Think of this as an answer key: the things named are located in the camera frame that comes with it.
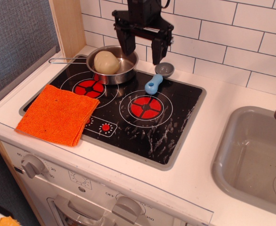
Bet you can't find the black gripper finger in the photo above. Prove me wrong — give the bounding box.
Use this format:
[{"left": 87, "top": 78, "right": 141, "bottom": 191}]
[
  {"left": 151, "top": 32, "right": 172, "bottom": 65},
  {"left": 115, "top": 25, "right": 135, "bottom": 56}
]

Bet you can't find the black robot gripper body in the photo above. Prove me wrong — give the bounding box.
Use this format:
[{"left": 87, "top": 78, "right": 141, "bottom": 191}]
[{"left": 112, "top": 0, "right": 174, "bottom": 40}]

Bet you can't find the grey spoon with blue handle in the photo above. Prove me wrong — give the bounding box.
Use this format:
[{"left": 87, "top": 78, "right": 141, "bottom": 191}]
[{"left": 144, "top": 62, "right": 175, "bottom": 95}]

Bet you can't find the beige dough ball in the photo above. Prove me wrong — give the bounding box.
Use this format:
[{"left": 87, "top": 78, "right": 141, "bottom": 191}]
[{"left": 94, "top": 51, "right": 119, "bottom": 75}]

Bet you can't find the wooden side panel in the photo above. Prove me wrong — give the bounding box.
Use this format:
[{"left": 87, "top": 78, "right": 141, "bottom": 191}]
[{"left": 48, "top": 0, "right": 86, "bottom": 58}]

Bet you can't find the black toy stove top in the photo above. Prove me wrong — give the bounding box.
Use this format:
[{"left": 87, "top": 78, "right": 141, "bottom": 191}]
[{"left": 18, "top": 54, "right": 207, "bottom": 171}]

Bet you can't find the red stove knob button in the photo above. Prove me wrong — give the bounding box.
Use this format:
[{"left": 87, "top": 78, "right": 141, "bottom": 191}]
[{"left": 102, "top": 124, "right": 110, "bottom": 132}]

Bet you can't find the orange knitted cloth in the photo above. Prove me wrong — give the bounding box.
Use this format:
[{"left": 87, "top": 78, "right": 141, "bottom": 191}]
[{"left": 15, "top": 85, "right": 100, "bottom": 147}]

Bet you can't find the grey plastic sink basin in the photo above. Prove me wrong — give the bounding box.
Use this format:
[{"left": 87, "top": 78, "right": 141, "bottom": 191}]
[{"left": 212, "top": 106, "right": 276, "bottom": 214}]

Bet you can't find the grey timer knob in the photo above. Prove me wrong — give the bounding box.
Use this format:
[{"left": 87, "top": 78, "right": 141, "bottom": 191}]
[{"left": 21, "top": 154, "right": 45, "bottom": 178}]

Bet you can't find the grey oven temperature knob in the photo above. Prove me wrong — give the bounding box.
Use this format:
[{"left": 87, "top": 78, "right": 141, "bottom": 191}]
[{"left": 112, "top": 196, "right": 142, "bottom": 224}]

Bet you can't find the yellow object at corner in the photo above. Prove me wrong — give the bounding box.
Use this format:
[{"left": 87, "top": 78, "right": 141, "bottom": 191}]
[{"left": 0, "top": 216, "right": 21, "bottom": 226}]

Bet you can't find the steel pan with wire handle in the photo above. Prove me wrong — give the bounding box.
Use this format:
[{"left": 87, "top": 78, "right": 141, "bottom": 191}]
[{"left": 48, "top": 45, "right": 139, "bottom": 85}]

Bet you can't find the grey oven door handle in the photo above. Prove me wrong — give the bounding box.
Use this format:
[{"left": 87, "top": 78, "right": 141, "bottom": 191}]
[{"left": 53, "top": 195, "right": 116, "bottom": 226}]

